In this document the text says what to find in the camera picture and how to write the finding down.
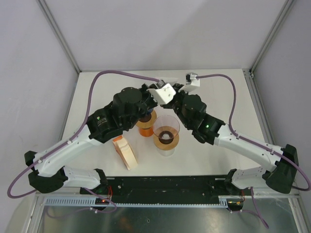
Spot wooden dripper ring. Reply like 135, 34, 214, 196
135, 110, 158, 130
153, 132, 180, 150

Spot pink glass dripper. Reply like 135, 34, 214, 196
153, 115, 180, 145

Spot orange glass carafe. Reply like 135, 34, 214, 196
138, 128, 154, 137

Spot clear glass carafe brown collar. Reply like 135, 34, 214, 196
158, 149, 175, 157

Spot coffee filter pack orange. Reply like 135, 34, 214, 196
112, 135, 138, 170

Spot white paper coffee filter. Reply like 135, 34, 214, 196
163, 77, 178, 85

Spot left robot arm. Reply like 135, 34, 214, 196
24, 84, 157, 194

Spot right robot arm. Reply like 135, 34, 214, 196
162, 83, 298, 195

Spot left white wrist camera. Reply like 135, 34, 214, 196
147, 83, 176, 105

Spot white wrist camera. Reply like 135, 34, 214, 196
179, 72, 200, 93
147, 83, 176, 105

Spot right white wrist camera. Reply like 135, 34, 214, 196
179, 72, 200, 93

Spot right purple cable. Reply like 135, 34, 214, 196
195, 73, 311, 229

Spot purple cable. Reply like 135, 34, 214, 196
195, 73, 311, 229
7, 70, 161, 218

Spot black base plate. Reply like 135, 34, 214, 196
79, 174, 255, 205

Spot grey cable duct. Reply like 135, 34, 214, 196
44, 195, 233, 208

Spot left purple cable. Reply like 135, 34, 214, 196
7, 70, 161, 218

